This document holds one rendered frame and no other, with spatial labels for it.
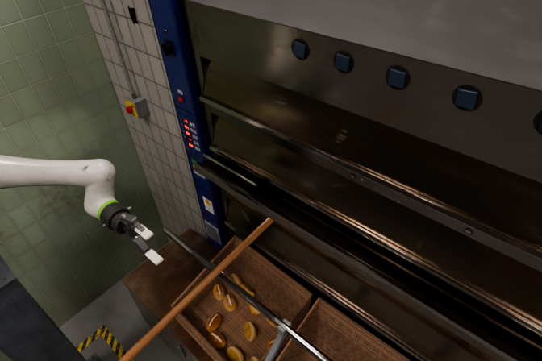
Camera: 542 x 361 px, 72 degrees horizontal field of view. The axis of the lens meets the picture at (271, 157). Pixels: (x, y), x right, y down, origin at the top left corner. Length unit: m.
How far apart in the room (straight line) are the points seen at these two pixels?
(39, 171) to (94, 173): 0.17
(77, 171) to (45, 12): 0.98
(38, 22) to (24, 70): 0.24
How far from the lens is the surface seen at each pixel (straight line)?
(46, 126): 2.36
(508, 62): 1.03
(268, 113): 1.37
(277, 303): 2.14
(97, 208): 1.53
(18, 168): 1.52
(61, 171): 1.50
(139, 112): 2.15
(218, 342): 2.08
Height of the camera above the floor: 2.50
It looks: 39 degrees down
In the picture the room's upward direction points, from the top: 4 degrees counter-clockwise
